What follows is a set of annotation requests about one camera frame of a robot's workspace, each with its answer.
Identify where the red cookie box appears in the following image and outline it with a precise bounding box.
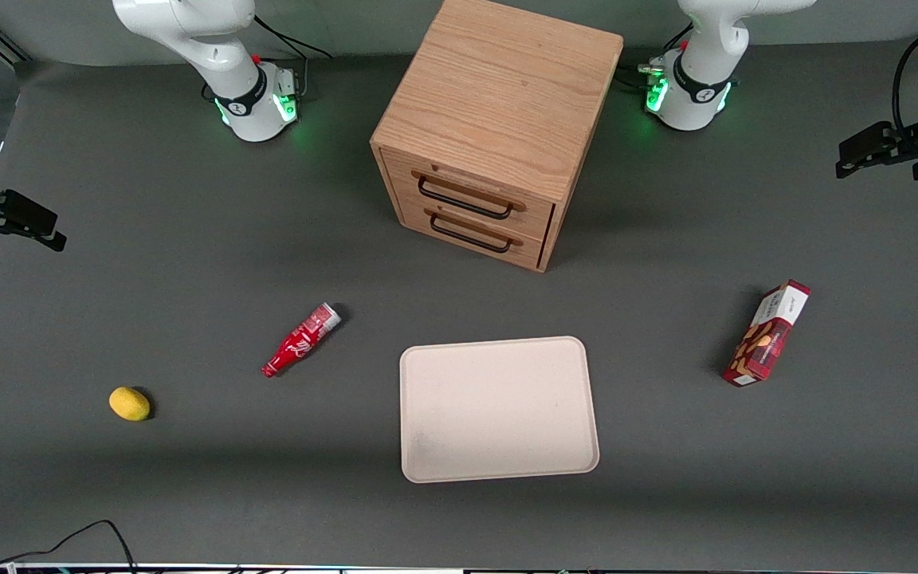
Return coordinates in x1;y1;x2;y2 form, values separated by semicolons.
722;279;812;389

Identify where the beige rectangular tray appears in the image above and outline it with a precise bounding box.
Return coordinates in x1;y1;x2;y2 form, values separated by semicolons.
399;336;601;484

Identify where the yellow lemon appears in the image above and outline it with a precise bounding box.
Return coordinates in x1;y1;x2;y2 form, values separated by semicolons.
108;387;151;422

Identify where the red cola bottle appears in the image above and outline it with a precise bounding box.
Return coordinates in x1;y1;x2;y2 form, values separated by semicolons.
261;302;343;379

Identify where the wide wooden drawer front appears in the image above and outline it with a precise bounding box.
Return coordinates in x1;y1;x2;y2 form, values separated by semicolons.
379;148;557;242

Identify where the narrow wooden drawer front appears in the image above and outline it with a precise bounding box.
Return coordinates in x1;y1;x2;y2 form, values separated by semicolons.
397;198;549;269

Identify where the wooden two-drawer cabinet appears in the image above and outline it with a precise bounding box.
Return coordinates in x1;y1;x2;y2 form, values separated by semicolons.
370;0;625;274

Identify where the black left arm base cable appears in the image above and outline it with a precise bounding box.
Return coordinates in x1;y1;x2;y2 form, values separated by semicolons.
617;24;696;93

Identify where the black arm base cable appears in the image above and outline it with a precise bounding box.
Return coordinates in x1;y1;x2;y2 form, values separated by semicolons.
617;24;696;93
252;14;334;61

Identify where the thin black floor cable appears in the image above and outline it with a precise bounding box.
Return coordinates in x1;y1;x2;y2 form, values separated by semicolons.
0;520;138;574

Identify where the black right arm base cable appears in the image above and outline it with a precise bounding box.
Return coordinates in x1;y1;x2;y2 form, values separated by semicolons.
252;14;334;61

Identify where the long black drawer handle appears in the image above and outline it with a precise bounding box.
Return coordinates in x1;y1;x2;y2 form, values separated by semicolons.
416;175;515;221

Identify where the short black drawer handle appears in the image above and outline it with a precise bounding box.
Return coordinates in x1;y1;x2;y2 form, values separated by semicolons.
429;213;513;255

